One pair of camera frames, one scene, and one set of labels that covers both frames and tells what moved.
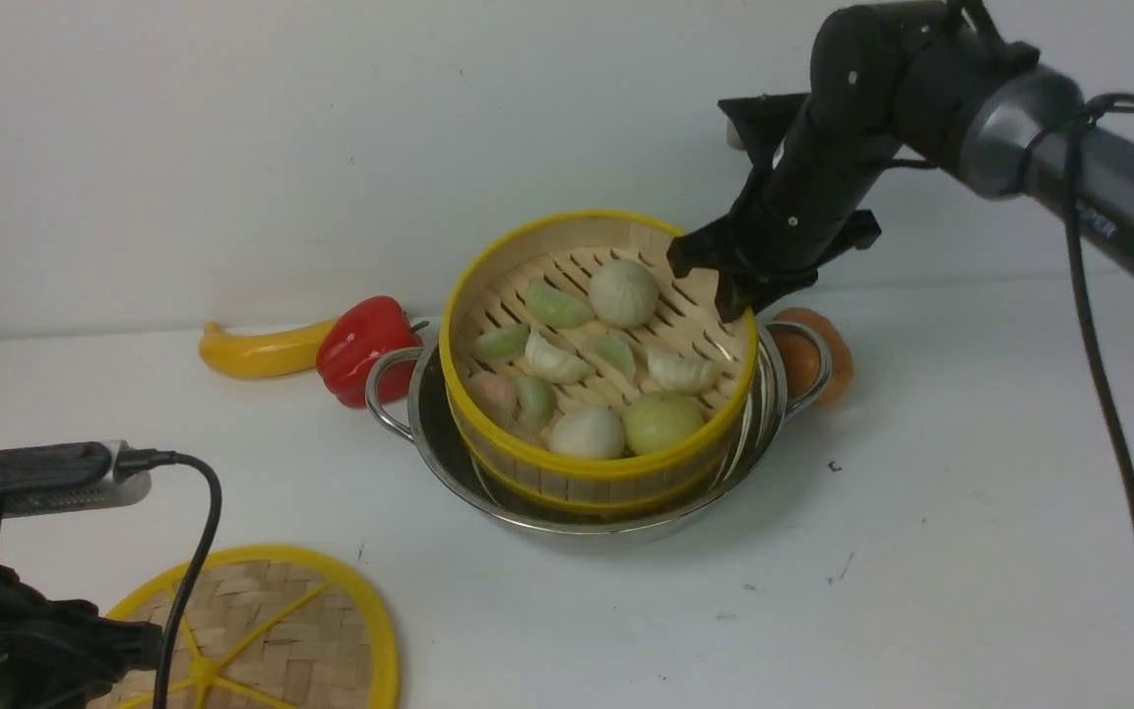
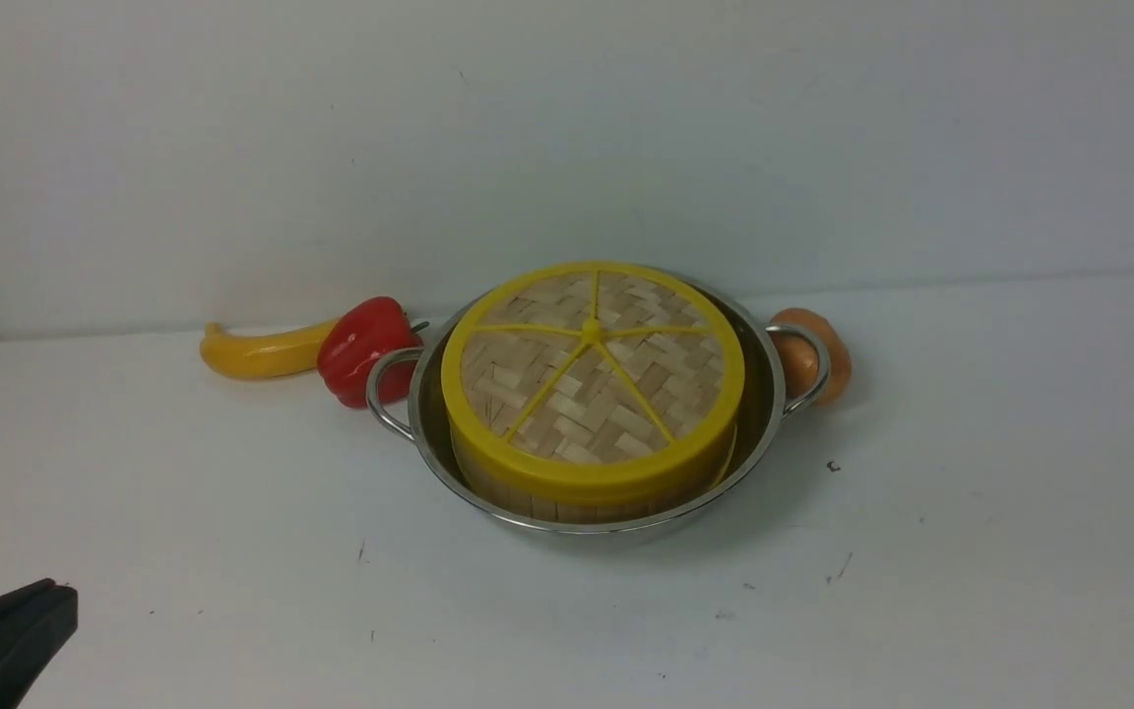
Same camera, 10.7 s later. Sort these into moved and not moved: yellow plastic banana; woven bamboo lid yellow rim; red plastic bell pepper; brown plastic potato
Moved: woven bamboo lid yellow rim
Not moved: red plastic bell pepper; yellow plastic banana; brown plastic potato
